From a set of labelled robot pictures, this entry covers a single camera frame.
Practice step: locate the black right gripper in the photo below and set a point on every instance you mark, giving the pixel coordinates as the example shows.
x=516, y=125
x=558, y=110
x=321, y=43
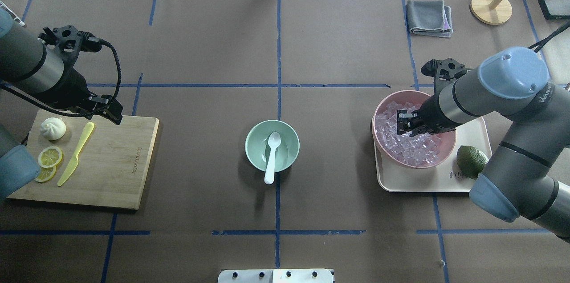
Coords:
x=430, y=115

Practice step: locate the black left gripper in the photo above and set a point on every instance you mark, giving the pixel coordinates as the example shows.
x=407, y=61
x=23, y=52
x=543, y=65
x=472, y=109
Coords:
x=72, y=88

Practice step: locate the white plastic spoon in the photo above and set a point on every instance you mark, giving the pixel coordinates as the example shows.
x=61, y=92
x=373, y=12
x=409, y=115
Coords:
x=273, y=143

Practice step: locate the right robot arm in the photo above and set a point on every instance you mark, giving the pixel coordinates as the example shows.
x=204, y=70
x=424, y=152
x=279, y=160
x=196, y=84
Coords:
x=515, y=183

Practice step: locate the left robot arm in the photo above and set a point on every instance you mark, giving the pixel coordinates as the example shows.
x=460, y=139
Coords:
x=40, y=70

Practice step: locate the clear ice cubes pile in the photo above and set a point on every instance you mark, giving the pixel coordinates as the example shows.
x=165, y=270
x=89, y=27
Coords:
x=422, y=149

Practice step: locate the pink bowl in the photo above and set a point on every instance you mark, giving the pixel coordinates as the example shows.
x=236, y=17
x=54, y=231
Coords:
x=412, y=96

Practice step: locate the mint green bowl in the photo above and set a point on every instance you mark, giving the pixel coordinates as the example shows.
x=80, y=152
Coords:
x=257, y=149

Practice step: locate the white steamed bun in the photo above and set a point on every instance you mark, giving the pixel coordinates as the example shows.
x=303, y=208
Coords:
x=53, y=128

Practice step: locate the bamboo cutting board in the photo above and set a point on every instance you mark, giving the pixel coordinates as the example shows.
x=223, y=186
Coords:
x=113, y=164

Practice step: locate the beige plastic tray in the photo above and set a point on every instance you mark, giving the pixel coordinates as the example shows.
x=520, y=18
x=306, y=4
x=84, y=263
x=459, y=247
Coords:
x=445, y=177

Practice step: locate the yellow plastic knife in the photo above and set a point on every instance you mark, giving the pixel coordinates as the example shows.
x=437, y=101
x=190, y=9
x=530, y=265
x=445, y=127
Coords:
x=74, y=160

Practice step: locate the upper lemon slice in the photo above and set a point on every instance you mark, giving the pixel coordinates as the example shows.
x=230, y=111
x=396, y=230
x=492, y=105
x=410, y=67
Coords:
x=50, y=157

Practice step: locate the lemon slice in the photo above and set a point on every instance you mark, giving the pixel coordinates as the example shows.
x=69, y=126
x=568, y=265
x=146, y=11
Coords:
x=46, y=174
x=50, y=157

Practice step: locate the green lime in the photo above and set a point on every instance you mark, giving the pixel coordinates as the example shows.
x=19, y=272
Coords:
x=471, y=161

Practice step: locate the lower lemon slice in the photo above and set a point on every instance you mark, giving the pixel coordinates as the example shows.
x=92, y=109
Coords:
x=46, y=174

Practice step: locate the grey folded cloth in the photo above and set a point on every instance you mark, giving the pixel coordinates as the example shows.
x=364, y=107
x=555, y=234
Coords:
x=429, y=18

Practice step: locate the wooden paper towel stand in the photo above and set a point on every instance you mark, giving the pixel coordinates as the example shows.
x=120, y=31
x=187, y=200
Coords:
x=492, y=12

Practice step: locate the white wire cup rack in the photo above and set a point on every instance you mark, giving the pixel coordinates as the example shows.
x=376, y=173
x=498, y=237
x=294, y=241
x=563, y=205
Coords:
x=12, y=14

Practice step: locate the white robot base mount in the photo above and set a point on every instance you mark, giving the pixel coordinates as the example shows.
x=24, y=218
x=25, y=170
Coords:
x=303, y=275

